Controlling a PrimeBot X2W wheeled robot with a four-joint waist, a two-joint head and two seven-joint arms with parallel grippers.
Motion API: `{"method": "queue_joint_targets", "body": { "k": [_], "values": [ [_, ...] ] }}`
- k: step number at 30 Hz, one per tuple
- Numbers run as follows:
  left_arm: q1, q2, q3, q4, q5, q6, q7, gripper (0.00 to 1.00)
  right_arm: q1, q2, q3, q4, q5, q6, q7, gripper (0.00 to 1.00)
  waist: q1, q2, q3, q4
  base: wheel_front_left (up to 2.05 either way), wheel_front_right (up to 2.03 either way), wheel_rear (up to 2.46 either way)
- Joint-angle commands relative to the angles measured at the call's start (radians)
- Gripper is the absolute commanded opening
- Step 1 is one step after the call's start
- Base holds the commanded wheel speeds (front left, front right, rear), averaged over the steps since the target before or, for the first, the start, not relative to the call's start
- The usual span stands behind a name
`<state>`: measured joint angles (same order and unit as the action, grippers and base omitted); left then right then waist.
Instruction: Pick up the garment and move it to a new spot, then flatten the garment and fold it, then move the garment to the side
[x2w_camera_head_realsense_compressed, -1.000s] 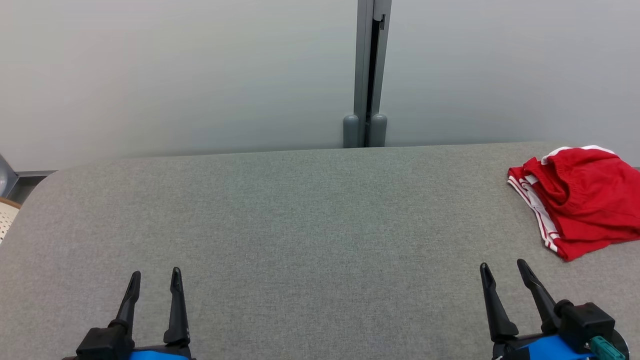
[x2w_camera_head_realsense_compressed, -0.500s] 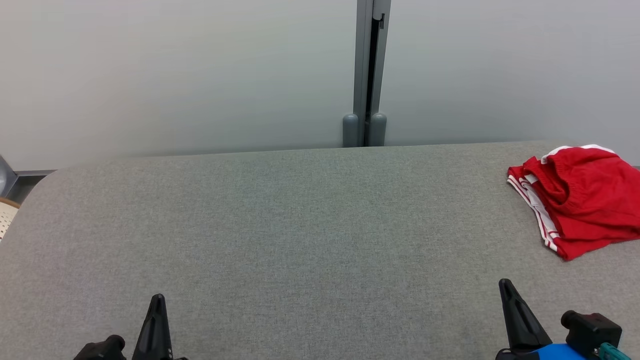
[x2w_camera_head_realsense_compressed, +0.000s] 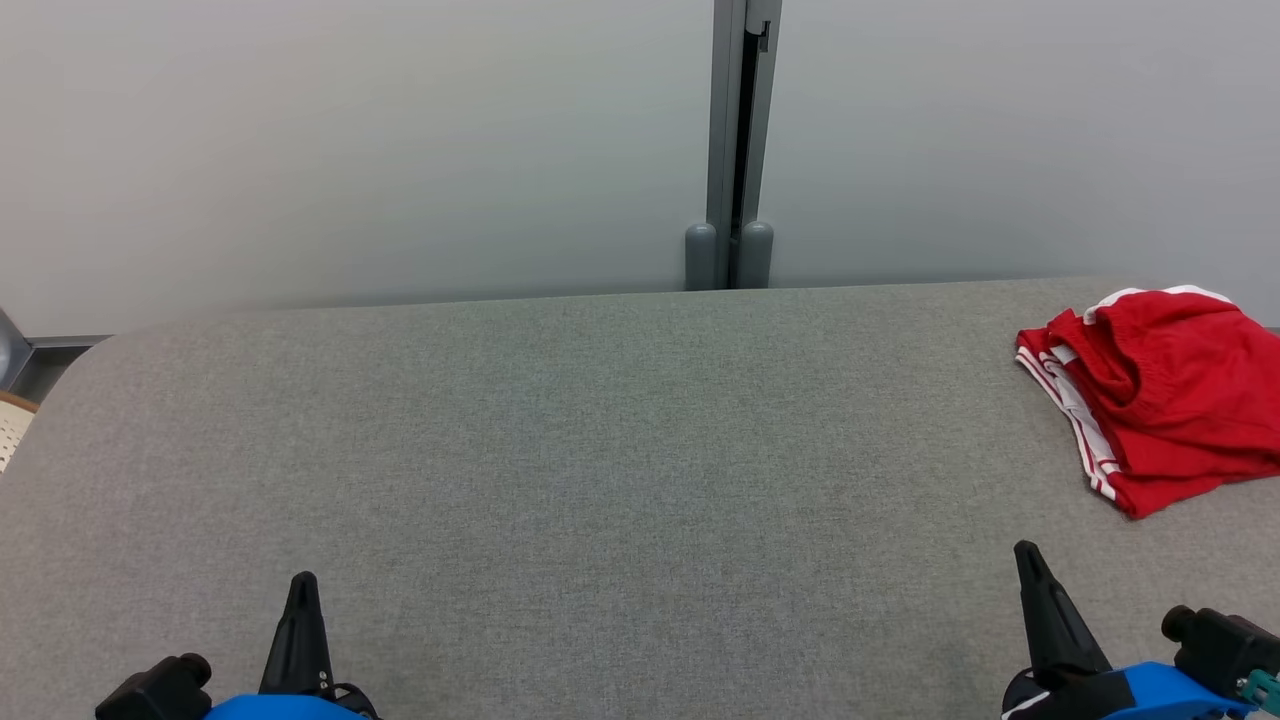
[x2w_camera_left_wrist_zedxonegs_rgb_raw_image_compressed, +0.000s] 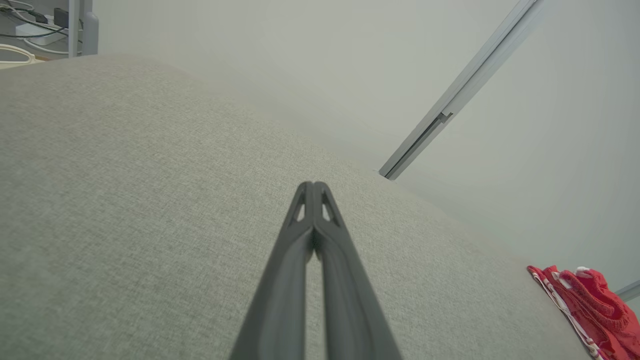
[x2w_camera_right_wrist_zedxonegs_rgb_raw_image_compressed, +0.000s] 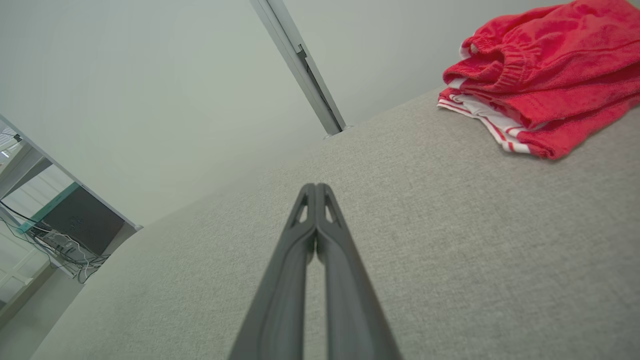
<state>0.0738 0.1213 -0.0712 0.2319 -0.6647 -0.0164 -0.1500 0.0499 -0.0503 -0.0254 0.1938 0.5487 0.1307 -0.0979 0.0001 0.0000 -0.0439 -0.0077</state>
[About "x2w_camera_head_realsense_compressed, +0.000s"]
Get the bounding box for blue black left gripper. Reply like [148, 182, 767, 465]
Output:
[205, 571, 373, 720]

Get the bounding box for grey double partition post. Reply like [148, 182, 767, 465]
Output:
[705, 0, 784, 291]

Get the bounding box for red jersey with number print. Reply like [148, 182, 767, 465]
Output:
[1015, 310, 1280, 521]

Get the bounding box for red shorts with white stripe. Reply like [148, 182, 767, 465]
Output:
[1045, 285, 1280, 483]

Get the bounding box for teal right camera cable plug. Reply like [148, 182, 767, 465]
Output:
[1240, 670, 1280, 717]

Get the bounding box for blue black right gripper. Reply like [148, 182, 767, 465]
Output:
[1002, 540, 1253, 720]

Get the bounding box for grey single partition post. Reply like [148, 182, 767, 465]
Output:
[0, 308, 36, 393]

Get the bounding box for grey round partition foot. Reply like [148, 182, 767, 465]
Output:
[684, 222, 719, 291]
[737, 221, 775, 290]

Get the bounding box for cream perforated laundry basket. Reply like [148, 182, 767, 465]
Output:
[0, 392, 39, 471]

